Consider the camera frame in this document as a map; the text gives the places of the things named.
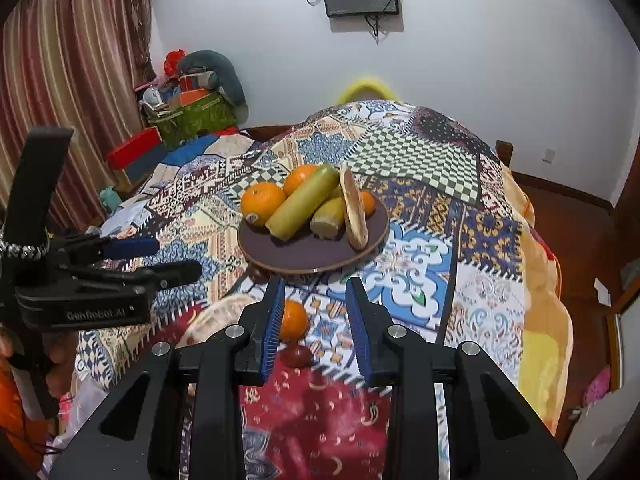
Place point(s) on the grey plush toy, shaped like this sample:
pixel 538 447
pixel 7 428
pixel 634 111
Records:
pixel 225 75

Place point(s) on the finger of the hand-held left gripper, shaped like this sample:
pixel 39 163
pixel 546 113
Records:
pixel 130 247
pixel 175 274

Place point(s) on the green storage box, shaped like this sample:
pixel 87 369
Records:
pixel 195 120

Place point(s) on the red rectangular box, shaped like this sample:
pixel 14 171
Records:
pixel 135 152

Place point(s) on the white box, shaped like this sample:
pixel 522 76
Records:
pixel 597 422

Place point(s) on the white wall socket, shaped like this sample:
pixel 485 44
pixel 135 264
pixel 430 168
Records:
pixel 549 155

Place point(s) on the wooden bed post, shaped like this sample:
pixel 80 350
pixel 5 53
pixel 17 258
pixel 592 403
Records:
pixel 504 152

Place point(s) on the dark red jujube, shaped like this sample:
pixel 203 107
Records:
pixel 296 355

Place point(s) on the pink cloth item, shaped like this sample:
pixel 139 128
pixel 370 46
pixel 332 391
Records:
pixel 597 385

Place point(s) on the yellow-green corn cob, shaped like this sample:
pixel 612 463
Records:
pixel 300 205

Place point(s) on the small tangerine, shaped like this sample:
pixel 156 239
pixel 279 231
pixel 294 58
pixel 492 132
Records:
pixel 369 204
pixel 295 320

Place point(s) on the person's left hand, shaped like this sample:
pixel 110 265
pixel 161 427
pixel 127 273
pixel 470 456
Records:
pixel 62 360

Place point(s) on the teal small item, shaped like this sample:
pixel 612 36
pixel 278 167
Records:
pixel 109 198

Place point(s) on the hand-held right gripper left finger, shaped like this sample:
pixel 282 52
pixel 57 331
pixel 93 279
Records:
pixel 274 330

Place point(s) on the purple round plate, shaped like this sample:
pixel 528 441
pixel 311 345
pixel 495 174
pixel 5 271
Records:
pixel 300 255

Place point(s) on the patchwork printed blanket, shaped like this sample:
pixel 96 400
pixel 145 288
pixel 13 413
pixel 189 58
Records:
pixel 415 280

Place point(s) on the striped brown curtain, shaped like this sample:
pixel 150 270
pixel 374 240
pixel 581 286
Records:
pixel 70 85

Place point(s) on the white paper sheet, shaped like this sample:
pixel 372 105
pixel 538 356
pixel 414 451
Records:
pixel 602 291

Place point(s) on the yellow fleece blanket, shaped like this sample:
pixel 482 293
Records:
pixel 542 335

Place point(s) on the large orange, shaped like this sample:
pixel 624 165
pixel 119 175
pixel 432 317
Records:
pixel 300 177
pixel 262 203

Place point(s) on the yellow foam tube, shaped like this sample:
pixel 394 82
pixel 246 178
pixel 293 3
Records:
pixel 365 87

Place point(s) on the thin pomelo wedge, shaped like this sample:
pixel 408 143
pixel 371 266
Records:
pixel 354 215

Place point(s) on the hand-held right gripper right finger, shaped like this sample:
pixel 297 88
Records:
pixel 359 330

